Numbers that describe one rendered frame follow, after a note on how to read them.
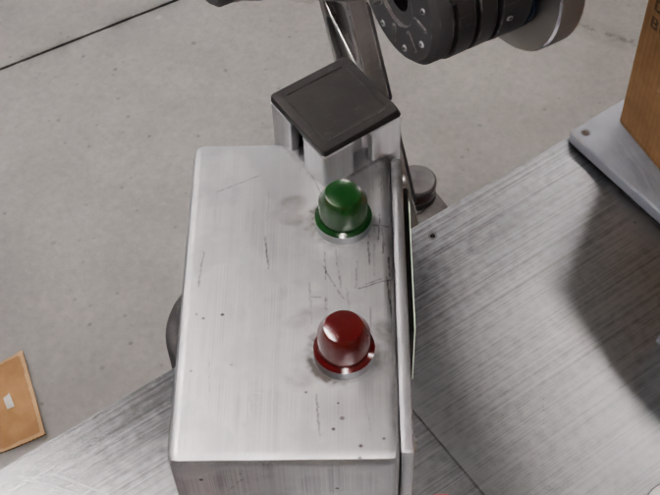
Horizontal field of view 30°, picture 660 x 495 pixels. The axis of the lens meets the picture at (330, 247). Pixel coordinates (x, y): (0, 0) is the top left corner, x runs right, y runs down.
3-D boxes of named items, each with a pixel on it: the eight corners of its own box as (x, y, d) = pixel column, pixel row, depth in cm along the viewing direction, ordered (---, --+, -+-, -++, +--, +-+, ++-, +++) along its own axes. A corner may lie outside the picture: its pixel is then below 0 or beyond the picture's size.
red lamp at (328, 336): (312, 380, 51) (310, 351, 49) (313, 327, 53) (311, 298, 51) (375, 379, 51) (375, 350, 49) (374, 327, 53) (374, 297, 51)
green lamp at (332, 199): (314, 246, 55) (312, 213, 54) (315, 200, 57) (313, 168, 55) (372, 245, 55) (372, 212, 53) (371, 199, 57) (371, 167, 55)
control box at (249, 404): (213, 628, 64) (164, 463, 49) (230, 351, 75) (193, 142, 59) (408, 627, 64) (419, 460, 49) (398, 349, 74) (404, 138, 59)
